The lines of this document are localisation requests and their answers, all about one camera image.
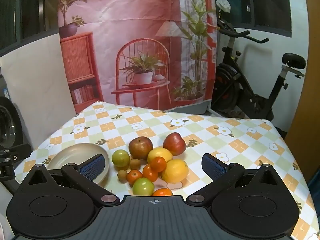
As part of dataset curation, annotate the brownish red apple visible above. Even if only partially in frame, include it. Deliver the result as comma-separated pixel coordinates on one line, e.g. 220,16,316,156
129,137,153,160

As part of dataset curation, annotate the pink printed backdrop cloth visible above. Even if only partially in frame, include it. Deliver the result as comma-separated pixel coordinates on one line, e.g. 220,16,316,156
57,0,217,114

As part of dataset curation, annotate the mandarin orange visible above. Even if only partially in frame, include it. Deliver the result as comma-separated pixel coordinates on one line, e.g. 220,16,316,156
152,188,172,197
126,170,143,185
143,164,158,182
150,157,167,173

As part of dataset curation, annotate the brown longan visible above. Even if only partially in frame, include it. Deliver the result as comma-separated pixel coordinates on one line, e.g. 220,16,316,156
117,170,127,181
129,159,141,170

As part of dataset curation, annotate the beige round plate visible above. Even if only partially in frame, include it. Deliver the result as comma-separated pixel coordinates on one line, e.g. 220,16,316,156
47,143,110,184

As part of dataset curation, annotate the bright red apple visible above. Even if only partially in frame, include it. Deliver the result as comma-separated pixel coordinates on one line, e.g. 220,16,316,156
163,132,186,156

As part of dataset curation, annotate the dark window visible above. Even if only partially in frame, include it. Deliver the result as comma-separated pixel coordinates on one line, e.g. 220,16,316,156
221,0,292,37

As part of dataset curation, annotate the green apple front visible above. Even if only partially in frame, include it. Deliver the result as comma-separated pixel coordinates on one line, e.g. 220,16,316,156
132,178,155,196

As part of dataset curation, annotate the green apple near plate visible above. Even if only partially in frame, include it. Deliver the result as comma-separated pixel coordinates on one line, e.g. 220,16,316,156
112,150,130,168

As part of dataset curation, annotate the black exercise bike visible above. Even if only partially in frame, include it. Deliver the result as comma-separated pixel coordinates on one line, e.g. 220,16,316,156
211,15,306,121

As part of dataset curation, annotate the green apple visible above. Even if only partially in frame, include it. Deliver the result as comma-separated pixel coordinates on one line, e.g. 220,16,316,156
132,178,155,196
112,150,130,168

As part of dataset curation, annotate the grey washing machine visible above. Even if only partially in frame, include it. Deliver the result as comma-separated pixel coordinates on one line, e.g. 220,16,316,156
0,74,23,150

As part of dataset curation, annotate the yellow lemon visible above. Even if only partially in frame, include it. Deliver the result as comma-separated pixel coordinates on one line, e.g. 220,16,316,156
147,147,173,164
161,159,189,184

